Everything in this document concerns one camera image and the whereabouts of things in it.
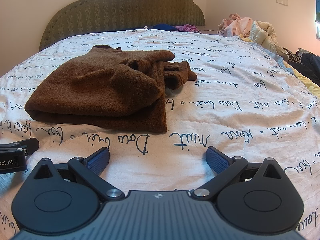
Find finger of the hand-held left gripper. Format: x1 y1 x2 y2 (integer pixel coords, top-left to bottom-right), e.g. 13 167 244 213
0 138 40 156

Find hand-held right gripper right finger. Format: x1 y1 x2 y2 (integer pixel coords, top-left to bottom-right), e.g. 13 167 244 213
191 146 290 200

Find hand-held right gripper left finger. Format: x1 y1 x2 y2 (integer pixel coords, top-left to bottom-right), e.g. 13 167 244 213
27 147 125 200

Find brown knit sweater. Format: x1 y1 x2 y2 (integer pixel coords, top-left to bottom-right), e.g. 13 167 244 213
24 44 198 133

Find dark clothes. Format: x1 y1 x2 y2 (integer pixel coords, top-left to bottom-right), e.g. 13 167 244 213
297 51 320 86

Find pile of pink clothes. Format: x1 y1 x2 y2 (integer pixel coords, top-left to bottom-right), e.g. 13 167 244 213
217 17 253 37

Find white script-printed blanket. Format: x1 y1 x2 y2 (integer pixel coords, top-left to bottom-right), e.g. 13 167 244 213
0 29 320 240

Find yellow cloth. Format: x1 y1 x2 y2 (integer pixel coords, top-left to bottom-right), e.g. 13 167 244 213
285 62 320 96

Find black-and-white patterned cloth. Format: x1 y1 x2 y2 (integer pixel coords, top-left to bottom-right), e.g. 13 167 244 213
281 46 304 63

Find cream padded jacket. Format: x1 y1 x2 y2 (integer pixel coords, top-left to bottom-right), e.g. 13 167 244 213
246 21 284 56

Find purple cloth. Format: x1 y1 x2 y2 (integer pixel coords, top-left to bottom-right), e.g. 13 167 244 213
175 24 201 32

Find blue cloth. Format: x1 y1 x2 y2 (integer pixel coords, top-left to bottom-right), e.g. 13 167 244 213
150 24 177 32

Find green upholstered headboard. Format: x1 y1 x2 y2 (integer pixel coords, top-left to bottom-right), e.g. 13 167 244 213
39 0 206 52

